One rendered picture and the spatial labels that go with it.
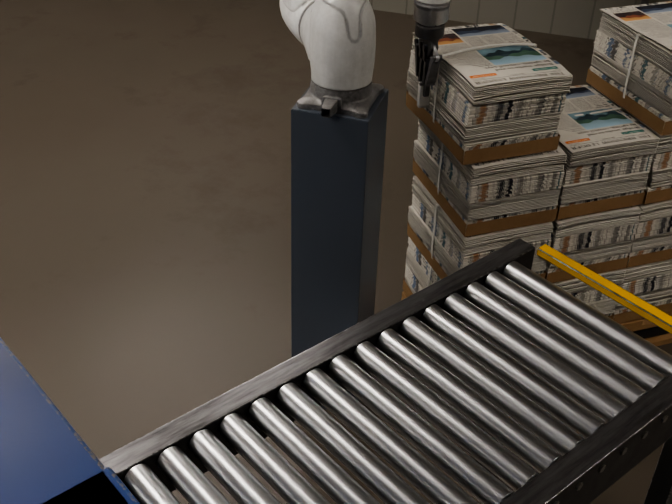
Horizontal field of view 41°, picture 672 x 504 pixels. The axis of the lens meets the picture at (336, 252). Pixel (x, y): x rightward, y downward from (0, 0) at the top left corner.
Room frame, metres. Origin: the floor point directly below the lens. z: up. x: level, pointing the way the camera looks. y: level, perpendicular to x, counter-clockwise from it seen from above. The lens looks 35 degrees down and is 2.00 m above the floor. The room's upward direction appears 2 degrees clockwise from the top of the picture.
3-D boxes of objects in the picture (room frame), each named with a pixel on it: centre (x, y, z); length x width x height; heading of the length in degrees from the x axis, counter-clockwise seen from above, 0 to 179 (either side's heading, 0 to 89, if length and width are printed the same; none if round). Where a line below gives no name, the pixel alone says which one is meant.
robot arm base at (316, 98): (2.08, 0.01, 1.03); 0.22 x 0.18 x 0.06; 164
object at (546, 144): (2.19, -0.43, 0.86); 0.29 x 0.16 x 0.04; 111
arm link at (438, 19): (2.22, -0.22, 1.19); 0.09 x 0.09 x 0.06
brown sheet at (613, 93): (2.49, -0.96, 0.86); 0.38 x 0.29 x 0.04; 22
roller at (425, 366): (1.27, -0.25, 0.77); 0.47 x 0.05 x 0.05; 41
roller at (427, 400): (1.23, -0.21, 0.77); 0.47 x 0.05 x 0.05; 41
